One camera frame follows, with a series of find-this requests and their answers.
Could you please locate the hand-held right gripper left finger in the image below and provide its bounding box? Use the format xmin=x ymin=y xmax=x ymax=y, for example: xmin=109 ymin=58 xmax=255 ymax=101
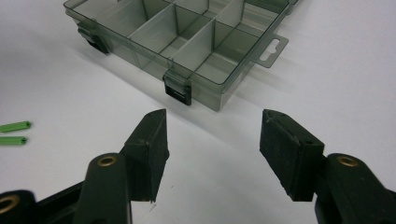
xmin=73 ymin=108 xmax=171 ymax=224

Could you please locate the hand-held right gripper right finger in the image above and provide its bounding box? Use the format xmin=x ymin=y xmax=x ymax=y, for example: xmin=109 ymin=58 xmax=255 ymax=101
xmin=260 ymin=109 xmax=396 ymax=224

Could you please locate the grey transparent organizer box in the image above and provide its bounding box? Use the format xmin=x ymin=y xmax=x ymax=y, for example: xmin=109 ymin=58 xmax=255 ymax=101
xmin=63 ymin=0 xmax=299 ymax=112

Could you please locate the green hex spacer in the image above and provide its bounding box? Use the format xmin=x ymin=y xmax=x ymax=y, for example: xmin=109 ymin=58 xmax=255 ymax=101
xmin=0 ymin=120 xmax=32 ymax=133
xmin=0 ymin=135 xmax=28 ymax=147

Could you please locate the white board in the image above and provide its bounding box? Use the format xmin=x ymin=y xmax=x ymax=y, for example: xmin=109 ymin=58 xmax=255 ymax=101
xmin=0 ymin=0 xmax=396 ymax=224

